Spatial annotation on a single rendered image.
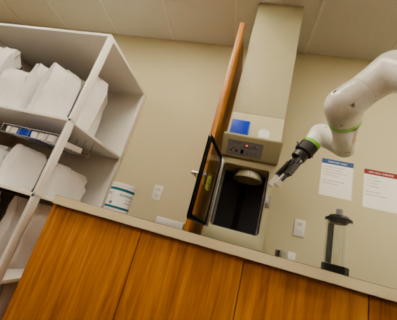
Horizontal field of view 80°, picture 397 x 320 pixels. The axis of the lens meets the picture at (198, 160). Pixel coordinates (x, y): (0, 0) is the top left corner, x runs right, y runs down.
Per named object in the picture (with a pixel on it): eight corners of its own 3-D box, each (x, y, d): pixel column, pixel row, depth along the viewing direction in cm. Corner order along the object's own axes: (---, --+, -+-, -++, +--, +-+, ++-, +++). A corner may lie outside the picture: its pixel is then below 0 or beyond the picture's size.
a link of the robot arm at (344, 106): (378, 93, 71) (348, 70, 78) (340, 120, 75) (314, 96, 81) (373, 119, 86) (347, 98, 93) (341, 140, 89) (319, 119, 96)
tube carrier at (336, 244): (316, 265, 106) (321, 217, 113) (342, 272, 104) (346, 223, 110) (325, 266, 96) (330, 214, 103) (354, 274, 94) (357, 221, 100)
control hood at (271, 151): (220, 154, 140) (224, 139, 143) (277, 166, 133) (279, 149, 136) (220, 146, 129) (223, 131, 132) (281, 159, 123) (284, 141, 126)
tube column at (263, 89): (232, 129, 172) (255, 32, 200) (277, 137, 165) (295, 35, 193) (232, 110, 149) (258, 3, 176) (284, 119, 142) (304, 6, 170)
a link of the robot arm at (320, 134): (316, 128, 132) (317, 115, 123) (338, 139, 125) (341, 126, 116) (300, 146, 130) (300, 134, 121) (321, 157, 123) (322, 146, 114)
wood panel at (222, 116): (196, 234, 165) (238, 71, 206) (201, 235, 164) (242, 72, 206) (183, 230, 119) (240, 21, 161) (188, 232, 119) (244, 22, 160)
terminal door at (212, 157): (204, 226, 126) (222, 157, 138) (187, 218, 98) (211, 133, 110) (203, 225, 126) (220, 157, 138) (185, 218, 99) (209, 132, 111)
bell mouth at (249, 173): (232, 181, 153) (234, 173, 155) (260, 187, 149) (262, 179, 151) (232, 173, 136) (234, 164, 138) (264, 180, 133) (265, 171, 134)
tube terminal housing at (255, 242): (205, 237, 149) (231, 129, 172) (257, 251, 143) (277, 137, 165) (200, 235, 126) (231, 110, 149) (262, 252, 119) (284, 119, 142)
